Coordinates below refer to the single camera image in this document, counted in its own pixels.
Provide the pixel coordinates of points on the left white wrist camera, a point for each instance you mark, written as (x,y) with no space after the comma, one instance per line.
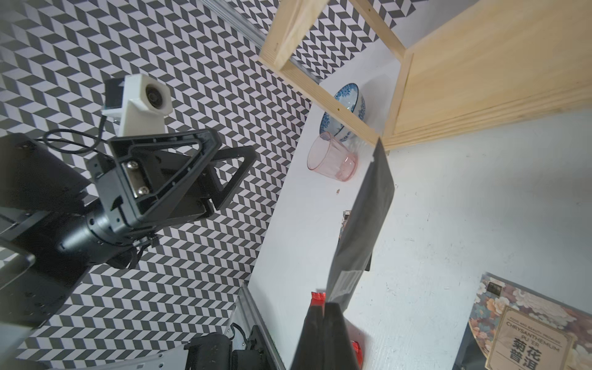
(138,103)

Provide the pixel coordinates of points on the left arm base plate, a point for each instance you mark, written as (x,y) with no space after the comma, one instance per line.
(238,352)

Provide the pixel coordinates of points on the black floral tea bag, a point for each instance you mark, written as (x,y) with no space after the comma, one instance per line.
(345,218)
(513,327)
(362,230)

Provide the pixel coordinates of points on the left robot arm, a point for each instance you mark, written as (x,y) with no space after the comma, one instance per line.
(60,224)

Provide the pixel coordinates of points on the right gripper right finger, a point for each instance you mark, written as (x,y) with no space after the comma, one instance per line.
(338,352)

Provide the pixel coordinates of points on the red tea bag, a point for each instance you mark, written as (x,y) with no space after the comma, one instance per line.
(358,353)
(317,299)

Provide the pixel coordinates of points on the pink transparent cup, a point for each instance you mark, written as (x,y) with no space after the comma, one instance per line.
(330,158)

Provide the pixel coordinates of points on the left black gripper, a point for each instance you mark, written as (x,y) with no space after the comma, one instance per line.
(150,182)

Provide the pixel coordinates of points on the wooden two-tier shelf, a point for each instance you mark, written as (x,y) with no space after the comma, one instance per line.
(498,62)

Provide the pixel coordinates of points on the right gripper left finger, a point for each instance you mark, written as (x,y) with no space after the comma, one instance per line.
(309,353)

